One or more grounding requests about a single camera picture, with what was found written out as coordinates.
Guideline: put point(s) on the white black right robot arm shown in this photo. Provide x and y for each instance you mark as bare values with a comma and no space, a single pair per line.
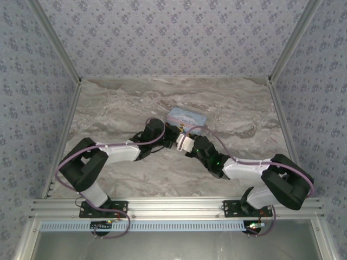
282,181

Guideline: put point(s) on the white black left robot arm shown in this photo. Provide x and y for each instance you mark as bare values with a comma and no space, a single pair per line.
86,168

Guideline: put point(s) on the blue decorated tin box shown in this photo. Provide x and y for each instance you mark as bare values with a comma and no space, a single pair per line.
189,117

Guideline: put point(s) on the grey metal lower tray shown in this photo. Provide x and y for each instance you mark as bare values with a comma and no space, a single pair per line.
173,245

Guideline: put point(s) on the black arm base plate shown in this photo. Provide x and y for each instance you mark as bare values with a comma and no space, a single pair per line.
103,210
236,210

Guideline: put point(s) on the aluminium base rail beam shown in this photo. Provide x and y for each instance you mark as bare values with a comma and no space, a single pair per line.
173,208

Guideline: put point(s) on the aluminium side rail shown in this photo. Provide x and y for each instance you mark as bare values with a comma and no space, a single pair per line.
282,122
63,135

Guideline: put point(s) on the aluminium frame post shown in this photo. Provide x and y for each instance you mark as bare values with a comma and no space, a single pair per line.
57,43
294,43

